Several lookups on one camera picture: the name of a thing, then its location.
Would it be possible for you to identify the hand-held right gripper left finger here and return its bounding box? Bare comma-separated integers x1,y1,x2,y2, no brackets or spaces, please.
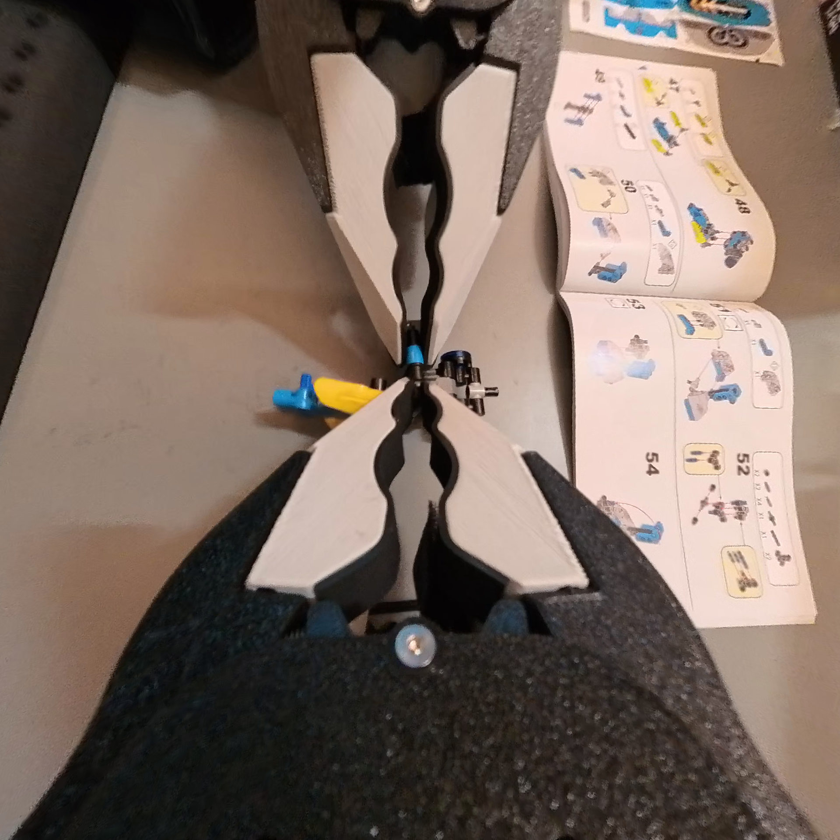
247,381,417,598

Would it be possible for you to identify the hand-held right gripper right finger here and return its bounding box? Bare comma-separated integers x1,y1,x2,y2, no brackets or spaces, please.
415,381,588,594

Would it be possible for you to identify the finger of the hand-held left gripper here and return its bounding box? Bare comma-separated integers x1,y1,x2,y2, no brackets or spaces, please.
420,59,517,353
310,50,410,358

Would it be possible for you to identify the blue yellow brick assembly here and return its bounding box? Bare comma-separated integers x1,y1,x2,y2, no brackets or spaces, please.
272,373,385,421

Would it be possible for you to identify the black grey gear assembly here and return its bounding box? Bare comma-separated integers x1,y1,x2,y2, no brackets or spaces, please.
423,348,504,412

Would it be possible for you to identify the blue beam with black pins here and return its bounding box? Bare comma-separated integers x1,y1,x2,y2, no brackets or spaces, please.
402,322,426,382

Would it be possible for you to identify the grey desk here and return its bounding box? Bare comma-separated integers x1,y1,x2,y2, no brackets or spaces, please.
0,0,840,840

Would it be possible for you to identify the blue sticker sheet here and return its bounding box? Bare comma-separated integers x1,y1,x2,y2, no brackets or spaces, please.
565,0,786,67

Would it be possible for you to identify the open instruction booklet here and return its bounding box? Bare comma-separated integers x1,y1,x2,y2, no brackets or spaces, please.
544,50,819,628

